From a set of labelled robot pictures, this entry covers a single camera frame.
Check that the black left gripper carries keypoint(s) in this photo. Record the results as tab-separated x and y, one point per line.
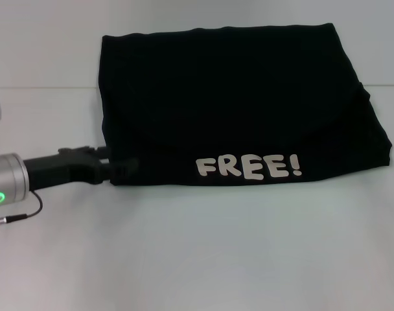
70	165

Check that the black shirt with FREE print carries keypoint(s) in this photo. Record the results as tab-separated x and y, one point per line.
232	107

